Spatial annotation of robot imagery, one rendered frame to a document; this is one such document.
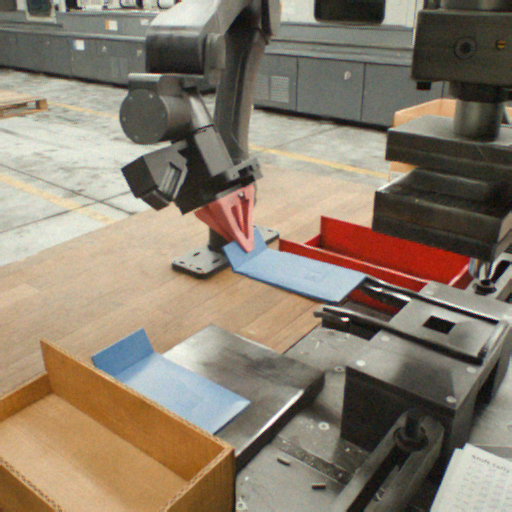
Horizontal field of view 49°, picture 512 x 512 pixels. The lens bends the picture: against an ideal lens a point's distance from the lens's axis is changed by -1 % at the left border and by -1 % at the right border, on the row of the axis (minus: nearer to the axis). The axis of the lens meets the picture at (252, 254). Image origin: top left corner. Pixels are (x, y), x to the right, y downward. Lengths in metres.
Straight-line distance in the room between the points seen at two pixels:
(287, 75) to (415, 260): 5.46
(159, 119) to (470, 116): 0.30
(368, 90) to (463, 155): 5.26
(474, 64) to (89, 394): 0.44
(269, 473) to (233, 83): 0.55
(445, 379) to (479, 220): 0.15
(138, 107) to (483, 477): 0.46
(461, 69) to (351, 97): 5.37
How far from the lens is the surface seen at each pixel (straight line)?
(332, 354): 0.68
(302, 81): 6.14
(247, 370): 0.62
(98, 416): 0.59
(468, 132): 0.49
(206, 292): 0.80
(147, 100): 0.61
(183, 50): 0.67
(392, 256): 0.87
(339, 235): 0.90
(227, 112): 0.85
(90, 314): 0.78
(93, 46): 8.75
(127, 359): 0.63
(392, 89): 5.60
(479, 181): 0.47
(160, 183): 0.61
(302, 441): 0.57
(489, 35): 0.45
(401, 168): 3.01
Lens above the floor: 1.29
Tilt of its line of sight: 25 degrees down
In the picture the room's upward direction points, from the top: straight up
